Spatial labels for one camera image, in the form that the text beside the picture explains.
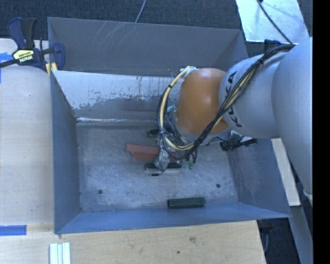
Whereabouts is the dark green flat block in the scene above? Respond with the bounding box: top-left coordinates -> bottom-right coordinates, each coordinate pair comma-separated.
144,161 -> 183,173
167,197 -> 206,209

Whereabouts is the red-brown flat block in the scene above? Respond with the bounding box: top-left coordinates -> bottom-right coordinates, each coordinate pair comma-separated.
126,143 -> 160,156
130,151 -> 158,161

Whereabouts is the grey metal bin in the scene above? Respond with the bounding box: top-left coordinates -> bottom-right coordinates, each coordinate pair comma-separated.
46,16 -> 293,235

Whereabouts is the pale wood board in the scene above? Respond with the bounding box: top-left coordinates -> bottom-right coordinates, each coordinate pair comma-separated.
0,38 -> 56,227

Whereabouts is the black cylinder on white bracket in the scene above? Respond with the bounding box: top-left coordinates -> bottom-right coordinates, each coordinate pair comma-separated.
219,130 -> 259,152

